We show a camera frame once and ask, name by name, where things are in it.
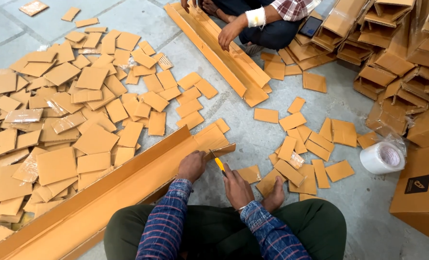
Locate person's left hand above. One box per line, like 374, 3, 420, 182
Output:
177, 150, 208, 183

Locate person's right hand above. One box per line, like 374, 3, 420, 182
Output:
223, 163, 255, 211

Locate yellow utility knife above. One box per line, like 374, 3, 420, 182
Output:
209, 149, 227, 177

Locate long cardboard angle strip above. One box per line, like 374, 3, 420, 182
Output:
0, 124, 237, 260

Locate person's bare foot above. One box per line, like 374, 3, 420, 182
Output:
261, 176, 285, 213

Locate person's dark green trousers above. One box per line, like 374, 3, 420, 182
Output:
103, 199, 347, 260

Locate scattered small cardboard rectangles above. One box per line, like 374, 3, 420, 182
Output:
236, 51, 381, 203

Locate stack of long cardboard strips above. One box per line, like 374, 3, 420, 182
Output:
164, 2, 271, 108

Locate pile of cut cardboard pieces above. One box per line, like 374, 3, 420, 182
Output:
0, 0, 231, 250

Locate white wrist bandage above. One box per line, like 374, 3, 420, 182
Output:
245, 6, 266, 29

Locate white tape roll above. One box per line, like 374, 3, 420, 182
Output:
360, 142, 406, 175

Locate black smartphone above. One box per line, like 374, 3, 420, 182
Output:
298, 16, 323, 38

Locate cardboard box with black label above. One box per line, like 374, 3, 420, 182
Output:
389, 143, 429, 242

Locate heap of folded cardboard corners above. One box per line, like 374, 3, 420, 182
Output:
287, 0, 429, 148

